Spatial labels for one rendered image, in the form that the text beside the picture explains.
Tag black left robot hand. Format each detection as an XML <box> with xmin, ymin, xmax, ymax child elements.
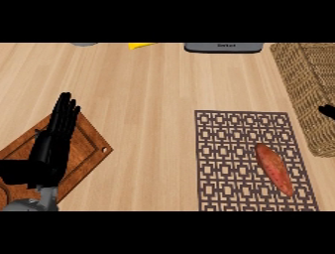
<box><xmin>0</xmin><ymin>91</ymin><xmax>84</xmax><ymax>191</ymax></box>

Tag woven wicker basket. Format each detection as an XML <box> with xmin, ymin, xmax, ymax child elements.
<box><xmin>269</xmin><ymin>43</ymin><xmax>335</xmax><ymax>159</ymax></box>

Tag orange sweet potato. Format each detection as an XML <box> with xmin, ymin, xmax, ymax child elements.
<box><xmin>254</xmin><ymin>142</ymin><xmax>297</xmax><ymax>197</ymax></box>

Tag patterned brown placemat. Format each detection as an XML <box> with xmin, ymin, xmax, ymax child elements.
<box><xmin>195</xmin><ymin>109</ymin><xmax>322</xmax><ymax>212</ymax></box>

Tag brown wooden cutting board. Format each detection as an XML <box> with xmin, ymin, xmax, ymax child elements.
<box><xmin>0</xmin><ymin>112</ymin><xmax>115</xmax><ymax>212</ymax></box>

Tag dark grey appliance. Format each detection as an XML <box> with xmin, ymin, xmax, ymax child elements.
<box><xmin>183</xmin><ymin>43</ymin><xmax>264</xmax><ymax>55</ymax></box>

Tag yellow object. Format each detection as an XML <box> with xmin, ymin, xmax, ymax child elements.
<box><xmin>127</xmin><ymin>43</ymin><xmax>158</xmax><ymax>51</ymax></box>

